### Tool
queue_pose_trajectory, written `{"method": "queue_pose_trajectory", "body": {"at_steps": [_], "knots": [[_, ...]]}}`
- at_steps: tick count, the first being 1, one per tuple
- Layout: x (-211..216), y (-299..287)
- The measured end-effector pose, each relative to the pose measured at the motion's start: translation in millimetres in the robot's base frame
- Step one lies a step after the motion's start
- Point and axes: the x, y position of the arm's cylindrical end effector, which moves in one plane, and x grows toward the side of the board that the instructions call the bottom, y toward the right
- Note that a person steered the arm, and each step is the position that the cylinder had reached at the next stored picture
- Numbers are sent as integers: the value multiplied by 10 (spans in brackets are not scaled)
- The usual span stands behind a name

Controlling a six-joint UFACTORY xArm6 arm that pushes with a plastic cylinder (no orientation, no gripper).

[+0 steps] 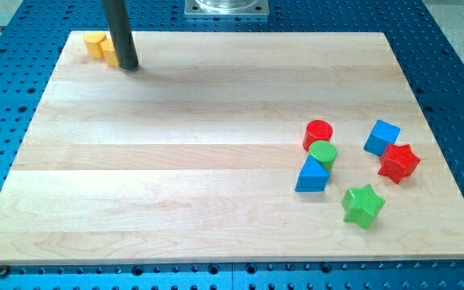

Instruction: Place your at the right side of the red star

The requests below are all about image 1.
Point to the green star block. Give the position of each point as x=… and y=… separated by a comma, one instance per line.
x=362, y=205

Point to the red star block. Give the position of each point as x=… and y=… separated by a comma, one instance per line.
x=398, y=162

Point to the light wooden board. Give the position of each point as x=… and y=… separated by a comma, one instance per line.
x=194, y=156

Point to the red cylinder block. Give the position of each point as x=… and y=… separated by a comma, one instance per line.
x=317, y=130

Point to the blue triangle block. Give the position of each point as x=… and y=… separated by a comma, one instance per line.
x=312, y=177

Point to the green cylinder block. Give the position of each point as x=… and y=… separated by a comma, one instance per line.
x=324, y=152

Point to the blue cube block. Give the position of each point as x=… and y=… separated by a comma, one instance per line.
x=382, y=134

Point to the yellow block behind rod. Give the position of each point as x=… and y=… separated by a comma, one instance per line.
x=109, y=53

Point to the yellow cylinder block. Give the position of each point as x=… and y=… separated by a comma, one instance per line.
x=93, y=42

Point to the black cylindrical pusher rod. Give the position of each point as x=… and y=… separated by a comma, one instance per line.
x=120, y=31

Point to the blue perforated metal table plate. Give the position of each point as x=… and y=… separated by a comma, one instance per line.
x=427, y=38

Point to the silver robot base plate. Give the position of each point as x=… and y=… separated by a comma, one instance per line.
x=226, y=9

